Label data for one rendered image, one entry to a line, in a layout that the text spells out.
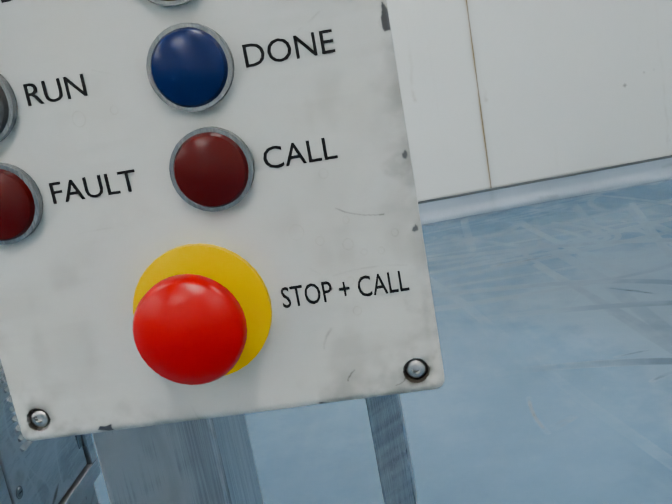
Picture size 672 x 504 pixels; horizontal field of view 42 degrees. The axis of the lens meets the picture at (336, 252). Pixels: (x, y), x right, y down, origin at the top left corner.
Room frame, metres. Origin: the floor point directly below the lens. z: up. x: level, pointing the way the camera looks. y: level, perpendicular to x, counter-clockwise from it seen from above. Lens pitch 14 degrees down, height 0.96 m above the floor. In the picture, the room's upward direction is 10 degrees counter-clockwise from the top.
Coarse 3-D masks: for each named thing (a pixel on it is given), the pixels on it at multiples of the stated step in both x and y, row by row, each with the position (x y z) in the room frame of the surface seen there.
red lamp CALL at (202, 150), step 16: (192, 144) 0.31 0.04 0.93; (208, 144) 0.30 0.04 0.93; (224, 144) 0.30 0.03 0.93; (176, 160) 0.31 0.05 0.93; (192, 160) 0.31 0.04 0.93; (208, 160) 0.30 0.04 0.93; (224, 160) 0.30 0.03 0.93; (240, 160) 0.30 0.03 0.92; (176, 176) 0.31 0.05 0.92; (192, 176) 0.31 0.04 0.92; (208, 176) 0.30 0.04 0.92; (224, 176) 0.30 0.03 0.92; (240, 176) 0.30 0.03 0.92; (192, 192) 0.31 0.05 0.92; (208, 192) 0.30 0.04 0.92; (224, 192) 0.30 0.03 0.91; (240, 192) 0.31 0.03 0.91
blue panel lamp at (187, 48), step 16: (176, 32) 0.31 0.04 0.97; (192, 32) 0.31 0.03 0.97; (160, 48) 0.31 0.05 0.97; (176, 48) 0.30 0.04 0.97; (192, 48) 0.30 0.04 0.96; (208, 48) 0.30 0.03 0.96; (160, 64) 0.31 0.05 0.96; (176, 64) 0.30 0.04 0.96; (192, 64) 0.30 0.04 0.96; (208, 64) 0.30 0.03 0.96; (224, 64) 0.31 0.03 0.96; (160, 80) 0.31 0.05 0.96; (176, 80) 0.31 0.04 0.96; (192, 80) 0.30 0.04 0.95; (208, 80) 0.30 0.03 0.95; (224, 80) 0.31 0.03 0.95; (176, 96) 0.31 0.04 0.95; (192, 96) 0.31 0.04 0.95; (208, 96) 0.31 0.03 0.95
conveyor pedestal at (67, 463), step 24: (0, 360) 1.59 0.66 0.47; (0, 384) 1.56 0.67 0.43; (0, 408) 1.54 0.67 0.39; (0, 432) 1.52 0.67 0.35; (0, 456) 1.50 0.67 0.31; (24, 456) 1.57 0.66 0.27; (48, 456) 1.66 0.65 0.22; (72, 456) 1.76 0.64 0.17; (96, 456) 1.85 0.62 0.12; (0, 480) 1.47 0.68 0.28; (24, 480) 1.55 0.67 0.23; (48, 480) 1.64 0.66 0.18; (72, 480) 1.73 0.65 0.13
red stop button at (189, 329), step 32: (160, 288) 0.29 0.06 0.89; (192, 288) 0.29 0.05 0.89; (224, 288) 0.29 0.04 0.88; (160, 320) 0.29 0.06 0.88; (192, 320) 0.28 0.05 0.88; (224, 320) 0.29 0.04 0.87; (160, 352) 0.29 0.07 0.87; (192, 352) 0.28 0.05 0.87; (224, 352) 0.29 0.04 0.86; (192, 384) 0.29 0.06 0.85
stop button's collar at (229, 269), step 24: (168, 264) 0.31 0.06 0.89; (192, 264) 0.31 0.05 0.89; (216, 264) 0.31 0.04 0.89; (240, 264) 0.31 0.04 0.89; (144, 288) 0.31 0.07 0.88; (240, 288) 0.31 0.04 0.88; (264, 288) 0.31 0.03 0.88; (360, 288) 0.31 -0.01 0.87; (384, 288) 0.31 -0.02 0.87; (408, 288) 0.30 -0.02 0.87; (264, 312) 0.31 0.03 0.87; (264, 336) 0.31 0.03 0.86; (240, 360) 0.31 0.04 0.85
